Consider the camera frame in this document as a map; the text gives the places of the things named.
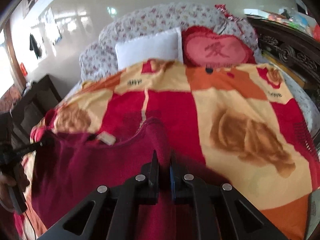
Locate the maroon t-shirt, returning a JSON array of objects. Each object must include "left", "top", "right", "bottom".
[{"left": 31, "top": 118, "right": 225, "bottom": 228}]

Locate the dark hanging cloth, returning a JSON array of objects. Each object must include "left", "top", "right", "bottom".
[{"left": 29, "top": 34, "right": 42, "bottom": 59}]

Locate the white pillow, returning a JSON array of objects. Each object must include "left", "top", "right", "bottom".
[{"left": 115, "top": 28, "right": 183, "bottom": 70}]

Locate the orange red floral blanket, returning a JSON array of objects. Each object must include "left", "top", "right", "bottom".
[{"left": 16, "top": 59, "right": 319, "bottom": 239}]

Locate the white embroidered chair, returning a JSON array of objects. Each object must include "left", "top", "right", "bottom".
[{"left": 305, "top": 189, "right": 320, "bottom": 239}]

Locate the floral quilt bedding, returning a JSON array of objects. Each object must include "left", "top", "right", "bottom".
[{"left": 79, "top": 2, "right": 261, "bottom": 81}]

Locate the red heart cushion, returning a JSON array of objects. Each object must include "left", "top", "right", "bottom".
[{"left": 182, "top": 26, "right": 256, "bottom": 68}]

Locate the dark carved wooden headboard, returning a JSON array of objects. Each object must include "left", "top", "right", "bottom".
[{"left": 246, "top": 16, "right": 320, "bottom": 91}]

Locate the person's hand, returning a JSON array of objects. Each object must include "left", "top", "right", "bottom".
[{"left": 1, "top": 166, "right": 30, "bottom": 215}]

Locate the red plastic bag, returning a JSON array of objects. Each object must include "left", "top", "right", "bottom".
[{"left": 311, "top": 24, "right": 320, "bottom": 42}]

